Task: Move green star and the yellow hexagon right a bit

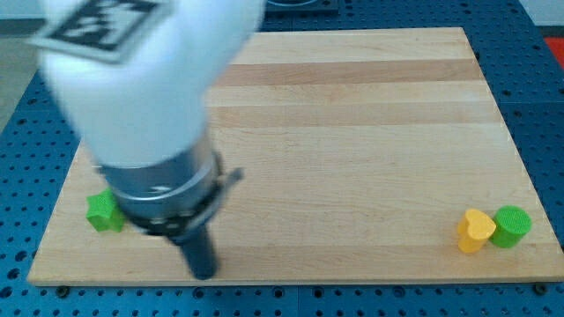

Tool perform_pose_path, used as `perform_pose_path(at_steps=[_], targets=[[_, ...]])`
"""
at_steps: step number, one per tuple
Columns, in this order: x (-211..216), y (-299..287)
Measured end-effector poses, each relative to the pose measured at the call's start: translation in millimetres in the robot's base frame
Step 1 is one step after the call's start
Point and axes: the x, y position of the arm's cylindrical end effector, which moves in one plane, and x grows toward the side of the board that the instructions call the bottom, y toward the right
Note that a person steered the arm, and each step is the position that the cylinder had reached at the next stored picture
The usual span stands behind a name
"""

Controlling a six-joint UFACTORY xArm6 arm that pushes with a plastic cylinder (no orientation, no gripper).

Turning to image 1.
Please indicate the grey metal wrist flange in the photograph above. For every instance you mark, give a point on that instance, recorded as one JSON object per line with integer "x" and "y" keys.
{"x": 177, "y": 195}

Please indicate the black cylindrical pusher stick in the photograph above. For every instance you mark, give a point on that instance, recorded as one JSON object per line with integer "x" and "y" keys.
{"x": 199, "y": 252}

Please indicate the green star block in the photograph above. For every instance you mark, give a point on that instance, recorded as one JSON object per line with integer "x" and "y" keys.
{"x": 103, "y": 212}

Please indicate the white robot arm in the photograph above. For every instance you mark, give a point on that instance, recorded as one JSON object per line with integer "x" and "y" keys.
{"x": 131, "y": 76}

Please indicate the black white fiducial tag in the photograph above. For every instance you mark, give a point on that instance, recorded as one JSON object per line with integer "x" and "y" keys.
{"x": 102, "y": 30}

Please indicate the wooden board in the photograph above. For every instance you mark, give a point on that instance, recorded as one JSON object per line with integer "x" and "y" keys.
{"x": 361, "y": 151}

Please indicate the yellow heart block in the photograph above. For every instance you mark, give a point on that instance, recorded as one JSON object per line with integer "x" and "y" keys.
{"x": 474, "y": 230}

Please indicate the green cylinder block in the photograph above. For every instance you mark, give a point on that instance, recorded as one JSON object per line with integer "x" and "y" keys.
{"x": 512, "y": 224}

